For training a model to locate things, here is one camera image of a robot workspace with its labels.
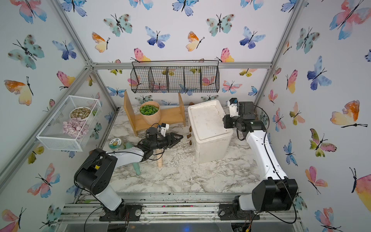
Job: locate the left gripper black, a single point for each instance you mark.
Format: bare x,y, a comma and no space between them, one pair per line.
170,140

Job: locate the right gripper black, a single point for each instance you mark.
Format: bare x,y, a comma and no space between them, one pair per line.
227,121

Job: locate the beige toy microphone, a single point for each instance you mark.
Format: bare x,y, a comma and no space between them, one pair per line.
159,158

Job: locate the white plastic drawer unit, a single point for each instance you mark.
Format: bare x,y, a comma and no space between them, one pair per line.
209,137

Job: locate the green toy microphone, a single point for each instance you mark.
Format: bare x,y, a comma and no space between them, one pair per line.
136,165

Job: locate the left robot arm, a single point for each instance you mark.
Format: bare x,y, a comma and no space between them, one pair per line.
94,175

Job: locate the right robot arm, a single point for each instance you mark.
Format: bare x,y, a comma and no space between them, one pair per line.
276,191

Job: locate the wooden shelf rack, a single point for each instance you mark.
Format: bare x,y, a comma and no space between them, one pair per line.
139,122

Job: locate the peach pot with greens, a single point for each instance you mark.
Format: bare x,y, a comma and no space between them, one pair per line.
150,112

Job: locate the round green tin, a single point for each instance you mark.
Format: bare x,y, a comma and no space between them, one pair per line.
115,144

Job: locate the bowl of seeds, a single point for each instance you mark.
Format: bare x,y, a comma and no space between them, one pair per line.
80,113

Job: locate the pile of pink slices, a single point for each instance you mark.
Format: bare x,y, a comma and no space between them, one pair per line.
75,128

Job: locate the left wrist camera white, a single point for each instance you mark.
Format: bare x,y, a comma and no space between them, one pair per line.
163,129

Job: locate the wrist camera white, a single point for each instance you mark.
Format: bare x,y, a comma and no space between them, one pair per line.
233,107
163,129

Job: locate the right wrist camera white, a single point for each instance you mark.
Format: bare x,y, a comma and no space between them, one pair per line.
233,107

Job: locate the black wire wall basket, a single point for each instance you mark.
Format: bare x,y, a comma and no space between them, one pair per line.
184,77

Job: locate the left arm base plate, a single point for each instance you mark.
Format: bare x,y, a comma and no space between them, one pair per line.
124,212

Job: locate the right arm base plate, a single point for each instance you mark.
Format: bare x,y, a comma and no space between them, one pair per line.
232,211

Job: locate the white mesh wall basket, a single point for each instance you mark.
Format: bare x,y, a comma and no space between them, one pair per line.
51,136

